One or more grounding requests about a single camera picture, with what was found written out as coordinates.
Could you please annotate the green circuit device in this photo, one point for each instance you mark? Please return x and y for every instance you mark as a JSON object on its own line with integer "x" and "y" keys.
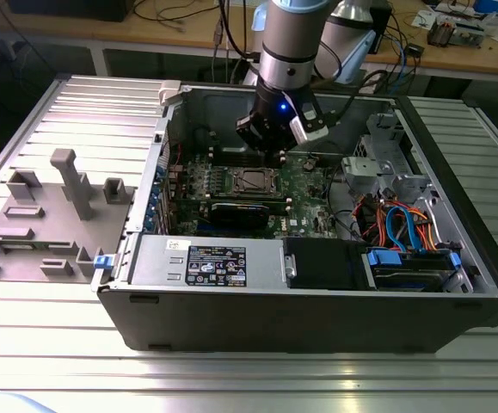
{"x": 468, "y": 34}

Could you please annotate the white barcode label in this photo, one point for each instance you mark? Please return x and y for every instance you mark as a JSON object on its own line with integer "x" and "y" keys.
{"x": 372, "y": 79}

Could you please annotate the blue case latch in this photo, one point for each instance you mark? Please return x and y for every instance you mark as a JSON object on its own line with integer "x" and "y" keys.
{"x": 102, "y": 262}

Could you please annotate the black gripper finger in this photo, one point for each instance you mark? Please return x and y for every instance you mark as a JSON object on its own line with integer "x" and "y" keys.
{"x": 282, "y": 155}
{"x": 253, "y": 131}

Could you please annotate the silver CPU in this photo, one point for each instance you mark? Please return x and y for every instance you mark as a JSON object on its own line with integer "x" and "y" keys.
{"x": 255, "y": 180}

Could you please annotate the grey parts rack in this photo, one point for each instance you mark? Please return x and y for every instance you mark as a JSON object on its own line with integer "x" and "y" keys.
{"x": 51, "y": 223}

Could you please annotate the black RAM slot row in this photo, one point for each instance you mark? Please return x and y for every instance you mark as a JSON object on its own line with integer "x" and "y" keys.
{"x": 240, "y": 160}

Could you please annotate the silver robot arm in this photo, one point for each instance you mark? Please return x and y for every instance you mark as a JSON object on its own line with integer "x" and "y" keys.
{"x": 289, "y": 38}

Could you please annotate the white papers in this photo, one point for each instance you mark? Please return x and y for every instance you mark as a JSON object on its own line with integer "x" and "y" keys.
{"x": 422, "y": 19}

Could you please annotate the small black box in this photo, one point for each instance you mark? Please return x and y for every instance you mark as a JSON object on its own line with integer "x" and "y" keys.
{"x": 415, "y": 49}

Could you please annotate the black power supply label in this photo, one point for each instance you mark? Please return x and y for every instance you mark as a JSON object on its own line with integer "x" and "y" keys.
{"x": 216, "y": 266}

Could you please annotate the CPU socket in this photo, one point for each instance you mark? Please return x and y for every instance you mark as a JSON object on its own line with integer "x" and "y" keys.
{"x": 232, "y": 190}

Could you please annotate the silver metal drive cage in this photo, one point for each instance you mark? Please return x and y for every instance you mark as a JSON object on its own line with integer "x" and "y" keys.
{"x": 360, "y": 170}

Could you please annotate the black PC case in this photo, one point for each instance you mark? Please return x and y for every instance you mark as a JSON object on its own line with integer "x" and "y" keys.
{"x": 274, "y": 318}

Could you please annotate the silver power supply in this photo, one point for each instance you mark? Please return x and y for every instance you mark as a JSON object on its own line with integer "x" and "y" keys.
{"x": 158, "y": 262}

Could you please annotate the hard disk in blue carrier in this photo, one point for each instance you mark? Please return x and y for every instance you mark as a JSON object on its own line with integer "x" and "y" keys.
{"x": 386, "y": 258}

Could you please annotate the black graphics card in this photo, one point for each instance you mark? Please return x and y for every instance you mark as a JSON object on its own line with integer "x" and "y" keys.
{"x": 240, "y": 215}

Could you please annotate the green motherboard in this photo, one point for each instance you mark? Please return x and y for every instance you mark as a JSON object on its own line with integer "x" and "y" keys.
{"x": 304, "y": 202}

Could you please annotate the black heat sink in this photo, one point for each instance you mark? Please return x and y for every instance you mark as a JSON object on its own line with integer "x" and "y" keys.
{"x": 440, "y": 34}

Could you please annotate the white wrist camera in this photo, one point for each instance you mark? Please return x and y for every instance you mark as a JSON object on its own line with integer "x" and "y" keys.
{"x": 302, "y": 129}

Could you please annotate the small white sticker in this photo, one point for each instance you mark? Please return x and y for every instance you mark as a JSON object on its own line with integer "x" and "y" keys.
{"x": 173, "y": 244}

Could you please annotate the black monitor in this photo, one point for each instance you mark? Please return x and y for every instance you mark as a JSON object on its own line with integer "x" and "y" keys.
{"x": 68, "y": 8}

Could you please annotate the wooden desk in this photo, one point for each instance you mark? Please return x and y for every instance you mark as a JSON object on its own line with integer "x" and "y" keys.
{"x": 145, "y": 34}

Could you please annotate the blue expansion slot clips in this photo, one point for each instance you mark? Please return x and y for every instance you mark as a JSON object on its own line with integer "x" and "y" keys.
{"x": 151, "y": 211}

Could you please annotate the grey case latch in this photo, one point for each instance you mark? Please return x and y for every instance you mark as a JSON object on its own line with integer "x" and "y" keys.
{"x": 169, "y": 92}

